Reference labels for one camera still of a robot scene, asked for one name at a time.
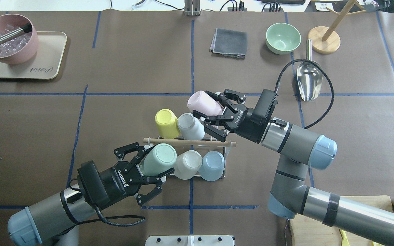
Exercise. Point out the yellow cup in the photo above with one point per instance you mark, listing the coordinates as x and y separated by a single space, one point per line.
166 122

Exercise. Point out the grey cup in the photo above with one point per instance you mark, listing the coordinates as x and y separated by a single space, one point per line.
190 127

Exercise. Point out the wooden cutting board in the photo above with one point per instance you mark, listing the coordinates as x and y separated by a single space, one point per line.
304 231

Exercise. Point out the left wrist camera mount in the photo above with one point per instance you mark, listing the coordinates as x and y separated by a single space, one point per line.
91 185

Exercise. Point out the wooden mug tree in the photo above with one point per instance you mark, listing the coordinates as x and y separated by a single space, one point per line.
324 39

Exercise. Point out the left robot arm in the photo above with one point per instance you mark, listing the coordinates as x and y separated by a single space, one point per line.
65 210

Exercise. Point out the green bowl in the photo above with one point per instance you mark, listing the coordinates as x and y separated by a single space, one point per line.
282 38

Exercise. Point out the white cup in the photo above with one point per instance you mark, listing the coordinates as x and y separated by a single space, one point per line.
187 164

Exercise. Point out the metal scoop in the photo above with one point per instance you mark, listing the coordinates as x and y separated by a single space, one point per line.
309 81

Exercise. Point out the green cup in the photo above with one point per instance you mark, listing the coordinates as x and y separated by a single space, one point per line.
161 158

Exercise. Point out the yellow plastic knife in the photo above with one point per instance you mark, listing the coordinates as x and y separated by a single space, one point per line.
344 239

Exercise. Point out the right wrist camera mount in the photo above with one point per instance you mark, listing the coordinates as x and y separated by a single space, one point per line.
264 108

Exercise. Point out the metal tongs in bowl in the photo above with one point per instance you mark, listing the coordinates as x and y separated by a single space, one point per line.
16 33

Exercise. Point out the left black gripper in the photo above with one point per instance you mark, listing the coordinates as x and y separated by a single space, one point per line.
114 181

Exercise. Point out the light blue cup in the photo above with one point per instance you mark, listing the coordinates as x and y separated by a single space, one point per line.
213 164

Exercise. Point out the pink bowl with ice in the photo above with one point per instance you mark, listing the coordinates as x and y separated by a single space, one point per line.
19 49

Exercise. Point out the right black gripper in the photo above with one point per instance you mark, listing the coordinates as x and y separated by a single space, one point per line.
246 122

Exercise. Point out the grey folded cloth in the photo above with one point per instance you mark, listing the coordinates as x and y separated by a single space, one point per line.
230 43

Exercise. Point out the aluminium frame post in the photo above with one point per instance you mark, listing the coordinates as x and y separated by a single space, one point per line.
192 8

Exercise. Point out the pink cup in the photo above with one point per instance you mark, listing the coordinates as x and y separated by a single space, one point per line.
202 102

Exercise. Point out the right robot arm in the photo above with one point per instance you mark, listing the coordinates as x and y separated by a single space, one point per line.
362 125

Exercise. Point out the beige tray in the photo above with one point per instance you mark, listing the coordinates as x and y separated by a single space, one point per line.
45 64

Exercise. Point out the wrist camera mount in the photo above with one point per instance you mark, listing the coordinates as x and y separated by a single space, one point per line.
91 185
264 108

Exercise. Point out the white wire cup holder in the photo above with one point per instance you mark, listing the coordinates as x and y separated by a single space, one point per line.
201 146

